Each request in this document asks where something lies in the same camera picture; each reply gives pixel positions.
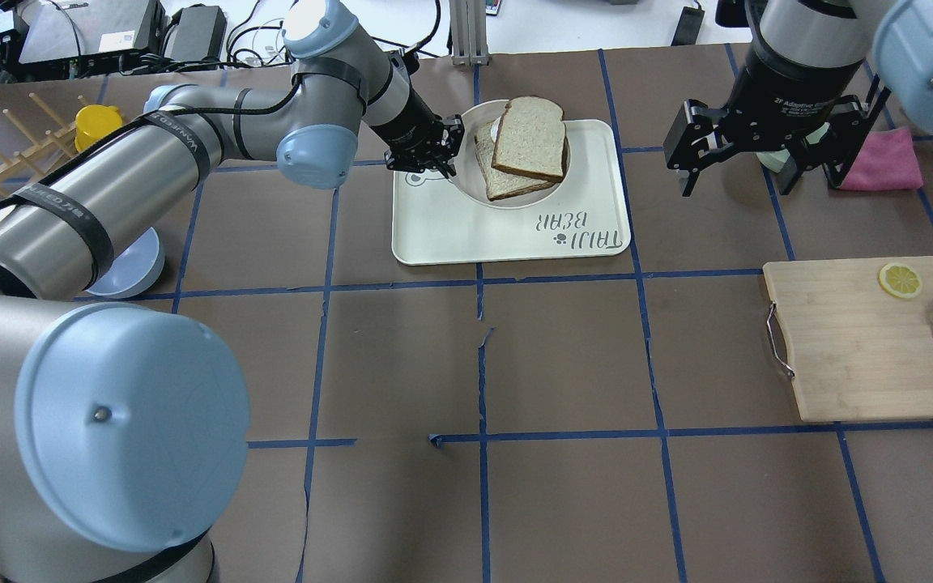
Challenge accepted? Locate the cream bear tray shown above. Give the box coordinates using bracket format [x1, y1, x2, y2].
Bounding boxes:
[391, 121, 632, 266]

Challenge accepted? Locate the fried egg toy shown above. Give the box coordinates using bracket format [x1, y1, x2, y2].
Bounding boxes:
[488, 117, 502, 143]

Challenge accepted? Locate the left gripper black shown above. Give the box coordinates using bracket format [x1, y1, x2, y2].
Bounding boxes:
[369, 97, 464, 180]

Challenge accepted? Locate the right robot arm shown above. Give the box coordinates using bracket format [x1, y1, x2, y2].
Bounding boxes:
[663, 1, 933, 196]

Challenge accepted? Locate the wooden cutting board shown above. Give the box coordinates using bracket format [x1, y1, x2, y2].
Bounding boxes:
[763, 256, 933, 422]

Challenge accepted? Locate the bread slice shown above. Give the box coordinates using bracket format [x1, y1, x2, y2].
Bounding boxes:
[492, 96, 566, 182]
[475, 121, 568, 202]

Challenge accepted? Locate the wooden dish rack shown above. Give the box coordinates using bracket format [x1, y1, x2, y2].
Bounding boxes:
[0, 87, 94, 197]

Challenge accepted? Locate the pink cloth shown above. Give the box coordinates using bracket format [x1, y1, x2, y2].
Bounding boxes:
[837, 128, 923, 192]

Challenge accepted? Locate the blue bowl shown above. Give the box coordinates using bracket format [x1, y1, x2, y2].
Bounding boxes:
[85, 228, 165, 300]

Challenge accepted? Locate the cream round plate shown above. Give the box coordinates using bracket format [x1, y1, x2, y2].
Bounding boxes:
[452, 99, 570, 209]

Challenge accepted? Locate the green bowl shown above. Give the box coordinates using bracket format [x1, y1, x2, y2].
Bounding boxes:
[756, 123, 829, 173]

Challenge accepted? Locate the yellow cup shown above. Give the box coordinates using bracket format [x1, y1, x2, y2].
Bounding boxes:
[74, 104, 126, 152]

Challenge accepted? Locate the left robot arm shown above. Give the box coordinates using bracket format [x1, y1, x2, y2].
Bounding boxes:
[0, 1, 464, 582]

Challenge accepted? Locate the lemon slice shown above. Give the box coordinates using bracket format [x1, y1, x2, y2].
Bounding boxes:
[877, 262, 923, 300]

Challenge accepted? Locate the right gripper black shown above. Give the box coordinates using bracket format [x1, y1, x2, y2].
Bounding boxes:
[664, 57, 869, 197]

